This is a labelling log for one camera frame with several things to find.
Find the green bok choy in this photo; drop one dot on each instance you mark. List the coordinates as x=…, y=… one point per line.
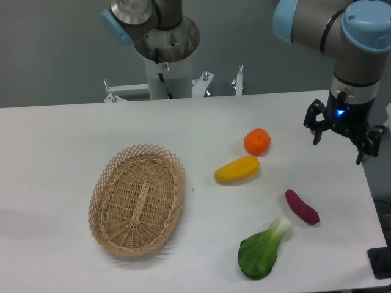
x=257, y=254

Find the orange tangerine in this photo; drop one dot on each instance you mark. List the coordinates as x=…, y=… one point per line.
x=257, y=142

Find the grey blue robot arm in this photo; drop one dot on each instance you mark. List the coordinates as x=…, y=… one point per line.
x=356, y=34

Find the white frame at right edge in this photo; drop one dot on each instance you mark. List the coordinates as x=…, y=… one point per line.
x=388, y=110

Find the purple sweet potato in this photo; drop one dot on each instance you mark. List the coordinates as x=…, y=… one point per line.
x=301, y=209

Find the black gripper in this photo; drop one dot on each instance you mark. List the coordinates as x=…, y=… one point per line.
x=348, y=120

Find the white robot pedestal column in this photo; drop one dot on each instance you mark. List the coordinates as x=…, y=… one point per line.
x=174, y=79

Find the yellow mango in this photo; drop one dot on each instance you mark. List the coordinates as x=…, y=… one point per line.
x=239, y=169

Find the woven wicker basket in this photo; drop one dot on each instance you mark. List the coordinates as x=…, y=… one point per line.
x=137, y=200

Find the white metal mounting frame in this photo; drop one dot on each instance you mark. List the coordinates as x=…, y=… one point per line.
x=134, y=90

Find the black device at table edge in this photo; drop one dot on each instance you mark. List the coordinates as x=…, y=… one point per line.
x=380, y=262

